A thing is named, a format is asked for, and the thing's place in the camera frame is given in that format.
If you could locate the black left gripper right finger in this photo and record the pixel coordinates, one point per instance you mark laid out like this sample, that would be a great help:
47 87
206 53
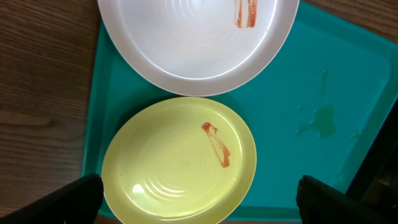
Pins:
319 203

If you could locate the yellow plate with sauce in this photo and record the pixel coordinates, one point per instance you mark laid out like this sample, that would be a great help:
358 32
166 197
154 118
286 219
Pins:
182 160

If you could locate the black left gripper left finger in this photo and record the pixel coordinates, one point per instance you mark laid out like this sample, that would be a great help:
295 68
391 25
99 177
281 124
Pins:
77 202

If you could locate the black water tray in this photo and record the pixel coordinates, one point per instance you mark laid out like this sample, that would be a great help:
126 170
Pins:
378 154

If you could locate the teal plastic tray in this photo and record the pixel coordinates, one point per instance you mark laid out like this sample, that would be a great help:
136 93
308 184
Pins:
315 110

